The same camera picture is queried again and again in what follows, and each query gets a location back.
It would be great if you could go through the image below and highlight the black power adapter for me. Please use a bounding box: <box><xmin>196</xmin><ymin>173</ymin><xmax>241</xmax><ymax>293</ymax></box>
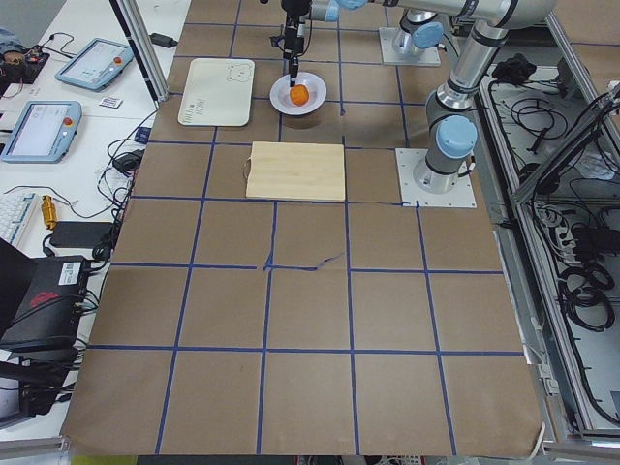
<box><xmin>149</xmin><ymin>32</ymin><xmax>178</xmax><ymax>48</ymax></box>

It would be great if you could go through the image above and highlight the aluminium frame post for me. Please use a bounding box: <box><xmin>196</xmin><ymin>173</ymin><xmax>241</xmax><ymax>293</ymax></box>
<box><xmin>108</xmin><ymin>0</ymin><xmax>170</xmax><ymax>104</ymax></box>

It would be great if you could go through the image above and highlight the black computer box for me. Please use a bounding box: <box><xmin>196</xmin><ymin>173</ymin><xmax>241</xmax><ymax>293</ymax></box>
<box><xmin>1</xmin><ymin>252</ymin><xmax>90</xmax><ymax>353</ymax></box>

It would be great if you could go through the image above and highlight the wooden cutting board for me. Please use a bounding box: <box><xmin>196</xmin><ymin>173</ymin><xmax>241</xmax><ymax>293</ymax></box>
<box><xmin>246</xmin><ymin>141</ymin><xmax>346</xmax><ymax>202</ymax></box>

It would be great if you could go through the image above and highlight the orange fruit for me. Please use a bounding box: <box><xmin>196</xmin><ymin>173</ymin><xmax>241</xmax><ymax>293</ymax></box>
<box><xmin>289</xmin><ymin>84</ymin><xmax>310</xmax><ymax>107</ymax></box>

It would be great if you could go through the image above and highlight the cream bear tray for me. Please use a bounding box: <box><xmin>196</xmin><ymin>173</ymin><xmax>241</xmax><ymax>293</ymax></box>
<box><xmin>177</xmin><ymin>58</ymin><xmax>255</xmax><ymax>127</ymax></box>

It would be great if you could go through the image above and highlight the yellow connector tool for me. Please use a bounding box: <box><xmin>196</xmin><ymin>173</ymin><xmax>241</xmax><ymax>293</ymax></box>
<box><xmin>41</xmin><ymin>195</ymin><xmax>58</xmax><ymax>231</ymax></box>

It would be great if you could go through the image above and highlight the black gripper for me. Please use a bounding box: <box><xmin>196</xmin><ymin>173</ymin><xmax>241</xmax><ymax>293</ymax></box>
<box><xmin>270</xmin><ymin>0</ymin><xmax>310</xmax><ymax>88</ymax></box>

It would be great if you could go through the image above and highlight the teach pendant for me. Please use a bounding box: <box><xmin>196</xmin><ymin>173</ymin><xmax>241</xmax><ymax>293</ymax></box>
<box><xmin>1</xmin><ymin>101</ymin><xmax>82</xmax><ymax>164</ymax></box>
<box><xmin>55</xmin><ymin>38</ymin><xmax>134</xmax><ymax>92</ymax></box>

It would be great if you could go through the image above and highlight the upper teach pendant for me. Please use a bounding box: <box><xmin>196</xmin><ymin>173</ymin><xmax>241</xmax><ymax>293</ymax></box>
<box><xmin>55</xmin><ymin>38</ymin><xmax>134</xmax><ymax>92</ymax></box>

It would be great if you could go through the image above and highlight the white round plate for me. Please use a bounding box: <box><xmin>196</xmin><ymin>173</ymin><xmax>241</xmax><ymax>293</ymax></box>
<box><xmin>269</xmin><ymin>72</ymin><xmax>326</xmax><ymax>116</ymax></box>

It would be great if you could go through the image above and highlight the white keyboard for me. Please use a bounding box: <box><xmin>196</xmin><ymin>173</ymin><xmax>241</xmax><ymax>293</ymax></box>
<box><xmin>1</xmin><ymin>192</ymin><xmax>41</xmax><ymax>246</ymax></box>

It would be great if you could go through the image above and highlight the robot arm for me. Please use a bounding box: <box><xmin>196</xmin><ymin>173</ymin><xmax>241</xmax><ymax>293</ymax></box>
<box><xmin>383</xmin><ymin>0</ymin><xmax>556</xmax><ymax>195</ymax></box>

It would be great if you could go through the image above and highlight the lower teach pendant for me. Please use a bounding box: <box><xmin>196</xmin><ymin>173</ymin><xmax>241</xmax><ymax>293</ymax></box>
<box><xmin>1</xmin><ymin>101</ymin><xmax>82</xmax><ymax>164</ymax></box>

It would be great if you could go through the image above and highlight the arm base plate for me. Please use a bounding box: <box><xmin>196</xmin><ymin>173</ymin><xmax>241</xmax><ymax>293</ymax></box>
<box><xmin>395</xmin><ymin>148</ymin><xmax>477</xmax><ymax>208</ymax></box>
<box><xmin>379</xmin><ymin>23</ymin><xmax>444</xmax><ymax>67</ymax></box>

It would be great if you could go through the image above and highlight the black power brick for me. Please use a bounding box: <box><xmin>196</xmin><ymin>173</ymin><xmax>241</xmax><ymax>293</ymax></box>
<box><xmin>49</xmin><ymin>221</ymin><xmax>112</xmax><ymax>249</ymax></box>

